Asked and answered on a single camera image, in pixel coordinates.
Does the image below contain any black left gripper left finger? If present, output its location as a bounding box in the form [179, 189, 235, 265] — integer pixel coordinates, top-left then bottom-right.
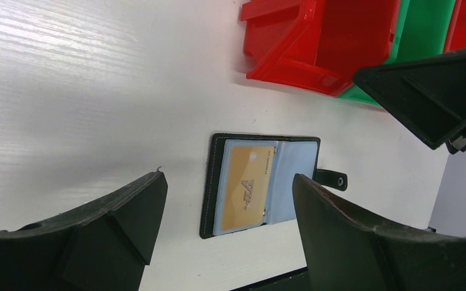
[0, 172, 167, 290]

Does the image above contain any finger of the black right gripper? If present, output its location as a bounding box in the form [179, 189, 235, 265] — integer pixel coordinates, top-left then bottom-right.
[353, 48, 466, 155]

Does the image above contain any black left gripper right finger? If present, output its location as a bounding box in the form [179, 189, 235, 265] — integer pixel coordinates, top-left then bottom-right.
[292, 174, 466, 290]

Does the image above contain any black leather card holder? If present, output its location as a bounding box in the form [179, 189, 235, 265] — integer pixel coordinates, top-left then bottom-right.
[199, 133, 348, 239]

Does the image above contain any gold card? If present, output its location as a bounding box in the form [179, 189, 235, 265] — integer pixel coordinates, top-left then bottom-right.
[218, 144, 275, 233]

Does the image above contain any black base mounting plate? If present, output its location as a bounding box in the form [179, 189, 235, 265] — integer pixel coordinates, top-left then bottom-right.
[233, 267, 312, 291]

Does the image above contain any green plastic bin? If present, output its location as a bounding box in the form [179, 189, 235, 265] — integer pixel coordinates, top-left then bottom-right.
[325, 1, 456, 105]

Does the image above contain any left red plastic bin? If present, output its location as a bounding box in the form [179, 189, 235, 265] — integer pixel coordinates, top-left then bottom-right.
[240, 0, 400, 97]

